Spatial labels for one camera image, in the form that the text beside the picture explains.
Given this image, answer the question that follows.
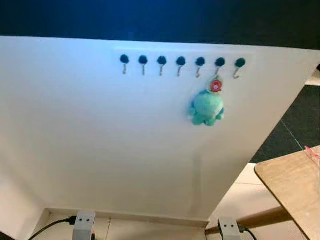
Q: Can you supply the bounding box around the brown wooden table leg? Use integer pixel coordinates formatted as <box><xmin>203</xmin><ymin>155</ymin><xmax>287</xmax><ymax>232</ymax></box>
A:
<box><xmin>206</xmin><ymin>206</ymin><xmax>293</xmax><ymax>235</ymax></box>

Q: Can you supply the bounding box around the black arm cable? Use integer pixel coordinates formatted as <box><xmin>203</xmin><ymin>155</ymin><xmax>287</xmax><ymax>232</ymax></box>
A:
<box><xmin>27</xmin><ymin>216</ymin><xmax>77</xmax><ymax>240</ymax></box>
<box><xmin>239</xmin><ymin>224</ymin><xmax>259</xmax><ymax>240</ymax></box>

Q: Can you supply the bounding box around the white standing board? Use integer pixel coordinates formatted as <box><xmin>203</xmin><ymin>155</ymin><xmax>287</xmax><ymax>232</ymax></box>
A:
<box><xmin>0</xmin><ymin>36</ymin><xmax>320</xmax><ymax>240</ymax></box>

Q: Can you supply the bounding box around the dark rug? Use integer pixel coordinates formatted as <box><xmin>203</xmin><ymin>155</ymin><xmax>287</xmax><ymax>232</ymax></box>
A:
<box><xmin>249</xmin><ymin>85</ymin><xmax>320</xmax><ymax>164</ymax></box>

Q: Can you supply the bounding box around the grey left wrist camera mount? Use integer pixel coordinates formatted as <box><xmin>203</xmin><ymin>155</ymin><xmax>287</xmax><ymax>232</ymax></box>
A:
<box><xmin>71</xmin><ymin>210</ymin><xmax>97</xmax><ymax>240</ymax></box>

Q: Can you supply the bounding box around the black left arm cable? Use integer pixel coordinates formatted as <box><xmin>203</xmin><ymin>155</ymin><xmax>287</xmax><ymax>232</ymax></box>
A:
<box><xmin>27</xmin><ymin>216</ymin><xmax>77</xmax><ymax>240</ymax></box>

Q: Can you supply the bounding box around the black knob metal hook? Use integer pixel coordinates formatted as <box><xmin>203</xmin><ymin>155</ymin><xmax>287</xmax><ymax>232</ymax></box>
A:
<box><xmin>138</xmin><ymin>55</ymin><xmax>149</xmax><ymax>76</ymax></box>
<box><xmin>233</xmin><ymin>57</ymin><xmax>246</xmax><ymax>80</ymax></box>
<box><xmin>175</xmin><ymin>56</ymin><xmax>187</xmax><ymax>78</ymax></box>
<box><xmin>120</xmin><ymin>54</ymin><xmax>130</xmax><ymax>76</ymax></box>
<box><xmin>157</xmin><ymin>55</ymin><xmax>168</xmax><ymax>77</ymax></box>
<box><xmin>195</xmin><ymin>56</ymin><xmax>206</xmax><ymax>79</ymax></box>
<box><xmin>215</xmin><ymin>57</ymin><xmax>226</xmax><ymax>79</ymax></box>

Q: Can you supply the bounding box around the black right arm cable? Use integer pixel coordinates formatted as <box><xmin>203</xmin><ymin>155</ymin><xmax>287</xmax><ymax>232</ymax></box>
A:
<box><xmin>239</xmin><ymin>224</ymin><xmax>259</xmax><ymax>240</ymax></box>

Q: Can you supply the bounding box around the turquoise plush keychain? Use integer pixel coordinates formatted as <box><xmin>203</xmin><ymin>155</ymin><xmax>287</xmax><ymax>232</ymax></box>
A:
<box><xmin>188</xmin><ymin>75</ymin><xmax>225</xmax><ymax>127</ymax></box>

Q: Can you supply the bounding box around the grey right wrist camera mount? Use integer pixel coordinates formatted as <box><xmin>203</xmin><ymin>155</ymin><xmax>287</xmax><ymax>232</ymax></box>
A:
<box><xmin>217</xmin><ymin>217</ymin><xmax>242</xmax><ymax>240</ymax></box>

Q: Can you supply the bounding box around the pink string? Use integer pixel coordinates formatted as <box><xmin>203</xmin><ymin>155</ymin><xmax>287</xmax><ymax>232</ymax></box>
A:
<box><xmin>303</xmin><ymin>145</ymin><xmax>320</xmax><ymax>162</ymax></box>

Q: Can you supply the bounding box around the light wooden table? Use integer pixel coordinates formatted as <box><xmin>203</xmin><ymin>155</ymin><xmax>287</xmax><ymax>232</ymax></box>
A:
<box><xmin>254</xmin><ymin>146</ymin><xmax>320</xmax><ymax>240</ymax></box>

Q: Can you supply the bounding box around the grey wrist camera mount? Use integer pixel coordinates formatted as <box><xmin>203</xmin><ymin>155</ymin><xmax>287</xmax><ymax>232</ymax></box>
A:
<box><xmin>217</xmin><ymin>217</ymin><xmax>242</xmax><ymax>240</ymax></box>
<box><xmin>71</xmin><ymin>210</ymin><xmax>97</xmax><ymax>240</ymax></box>

